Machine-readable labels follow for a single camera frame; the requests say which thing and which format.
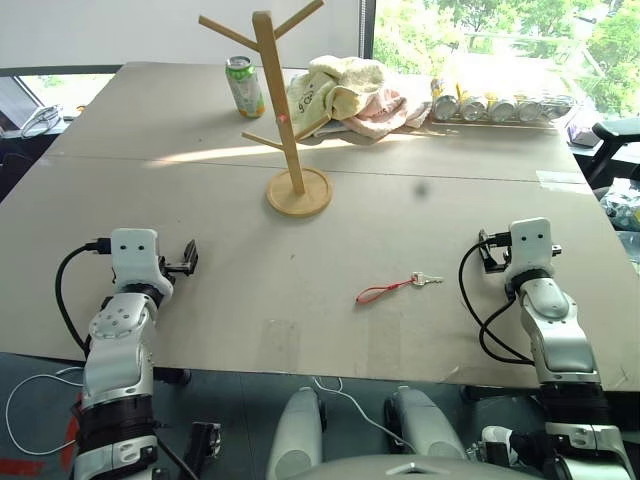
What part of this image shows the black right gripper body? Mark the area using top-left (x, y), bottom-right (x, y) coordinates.
top-left (491, 243), bottom-right (513, 274)

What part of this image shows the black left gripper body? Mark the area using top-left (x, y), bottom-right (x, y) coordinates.
top-left (157, 252), bottom-right (187, 276)

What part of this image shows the black table foot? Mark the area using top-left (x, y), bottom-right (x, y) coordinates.
top-left (152, 367), bottom-right (193, 387)

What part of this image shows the cardboard can tray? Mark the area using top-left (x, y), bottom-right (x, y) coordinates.
top-left (428, 116), bottom-right (559, 132)

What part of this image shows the silver drink can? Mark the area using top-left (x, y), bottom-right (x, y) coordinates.
top-left (516, 97), bottom-right (545, 123)
top-left (541, 92), bottom-right (577, 121)
top-left (458, 94), bottom-right (489, 122)
top-left (432, 94), bottom-right (460, 121)
top-left (487, 95), bottom-right (519, 123)

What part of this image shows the clear plastic bag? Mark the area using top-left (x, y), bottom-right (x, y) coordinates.
top-left (598, 177), bottom-right (640, 239)

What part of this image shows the wooden tree-shaped hanger stand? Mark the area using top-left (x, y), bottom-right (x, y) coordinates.
top-left (198, 0), bottom-right (334, 219)

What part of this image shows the purple and white box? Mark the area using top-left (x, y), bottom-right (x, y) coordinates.
top-left (566, 118), bottom-right (603, 148)

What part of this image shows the black office chair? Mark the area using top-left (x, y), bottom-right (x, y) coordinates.
top-left (583, 117), bottom-right (640, 190)

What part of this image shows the pink towel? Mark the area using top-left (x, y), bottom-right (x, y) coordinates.
top-left (339, 88), bottom-right (434, 142)

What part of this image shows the green drink can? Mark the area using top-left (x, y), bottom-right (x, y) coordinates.
top-left (224, 55), bottom-right (267, 120)

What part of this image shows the silver rounded robot right leg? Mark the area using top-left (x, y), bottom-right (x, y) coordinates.
top-left (383, 386), bottom-right (467, 460)

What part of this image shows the silver rounded robot leg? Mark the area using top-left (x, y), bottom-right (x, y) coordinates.
top-left (266, 386), bottom-right (328, 480)
top-left (383, 386), bottom-right (467, 460)

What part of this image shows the black device under table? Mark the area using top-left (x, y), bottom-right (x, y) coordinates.
top-left (182, 421), bottom-right (224, 479)

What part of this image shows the silver rounded robot left leg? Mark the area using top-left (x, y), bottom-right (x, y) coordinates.
top-left (266, 386), bottom-right (328, 480)

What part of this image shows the yellow towel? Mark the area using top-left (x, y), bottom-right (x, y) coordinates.
top-left (286, 55), bottom-right (387, 140)

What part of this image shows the silver robot torso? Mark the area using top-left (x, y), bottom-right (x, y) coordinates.
top-left (298, 452), bottom-right (551, 480)

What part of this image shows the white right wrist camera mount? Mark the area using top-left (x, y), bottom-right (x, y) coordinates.
top-left (507, 217), bottom-right (559, 282)

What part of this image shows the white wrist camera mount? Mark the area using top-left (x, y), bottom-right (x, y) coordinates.
top-left (507, 217), bottom-right (559, 282)
top-left (109, 228), bottom-right (176, 297)

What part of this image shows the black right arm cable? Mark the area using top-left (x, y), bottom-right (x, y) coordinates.
top-left (458, 231), bottom-right (537, 365)

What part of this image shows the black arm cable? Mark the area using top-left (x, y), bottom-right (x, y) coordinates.
top-left (54, 238), bottom-right (113, 357)
top-left (458, 231), bottom-right (537, 365)

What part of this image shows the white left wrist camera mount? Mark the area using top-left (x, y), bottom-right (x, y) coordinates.
top-left (109, 228), bottom-right (176, 297)

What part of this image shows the silver key with red lanyard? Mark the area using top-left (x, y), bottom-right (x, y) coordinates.
top-left (355, 271), bottom-right (445, 307)

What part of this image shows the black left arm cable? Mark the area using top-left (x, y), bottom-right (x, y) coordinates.
top-left (54, 238), bottom-right (113, 357)

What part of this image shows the thin white floor cable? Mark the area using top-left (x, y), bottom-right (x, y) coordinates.
top-left (5, 366), bottom-right (87, 457)
top-left (313, 376), bottom-right (417, 450)

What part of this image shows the white coiled cable bundle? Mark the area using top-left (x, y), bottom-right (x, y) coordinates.
top-left (20, 103), bottom-right (67, 140)

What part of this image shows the black window frame post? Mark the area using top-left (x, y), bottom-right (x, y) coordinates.
top-left (359, 0), bottom-right (378, 62)

